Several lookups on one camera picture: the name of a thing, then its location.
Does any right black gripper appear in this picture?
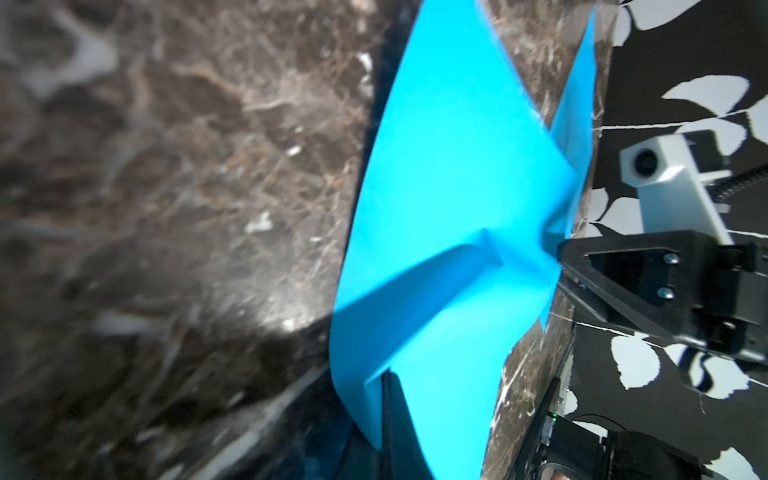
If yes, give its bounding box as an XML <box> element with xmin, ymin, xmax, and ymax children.
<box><xmin>557</xmin><ymin>230</ymin><xmax>767</xmax><ymax>365</ymax></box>

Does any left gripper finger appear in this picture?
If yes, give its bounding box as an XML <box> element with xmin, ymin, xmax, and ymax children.
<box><xmin>335</xmin><ymin>371</ymin><xmax>432</xmax><ymax>480</ymax></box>

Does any cyan paper sheet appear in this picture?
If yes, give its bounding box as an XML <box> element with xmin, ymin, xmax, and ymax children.
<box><xmin>329</xmin><ymin>1</ymin><xmax>597</xmax><ymax>479</ymax></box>

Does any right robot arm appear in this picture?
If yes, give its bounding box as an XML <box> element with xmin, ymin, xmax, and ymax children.
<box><xmin>509</xmin><ymin>230</ymin><xmax>767</xmax><ymax>479</ymax></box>

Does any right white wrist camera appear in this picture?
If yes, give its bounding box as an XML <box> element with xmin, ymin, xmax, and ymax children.
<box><xmin>619</xmin><ymin>134</ymin><xmax>734</xmax><ymax>245</ymax></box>

